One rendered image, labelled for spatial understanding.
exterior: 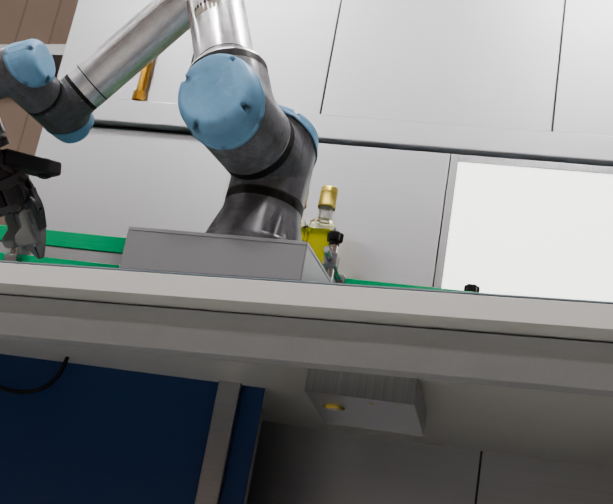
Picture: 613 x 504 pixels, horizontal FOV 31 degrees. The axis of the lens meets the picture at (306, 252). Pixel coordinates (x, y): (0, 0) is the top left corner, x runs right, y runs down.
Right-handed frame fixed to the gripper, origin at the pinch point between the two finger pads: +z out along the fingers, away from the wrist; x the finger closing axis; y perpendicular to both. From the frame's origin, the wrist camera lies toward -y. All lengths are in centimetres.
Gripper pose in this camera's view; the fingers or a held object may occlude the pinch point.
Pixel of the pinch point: (41, 249)
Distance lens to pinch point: 190.9
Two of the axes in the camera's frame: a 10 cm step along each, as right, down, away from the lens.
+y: -5.6, 3.9, -7.3
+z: 3.2, 9.1, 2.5
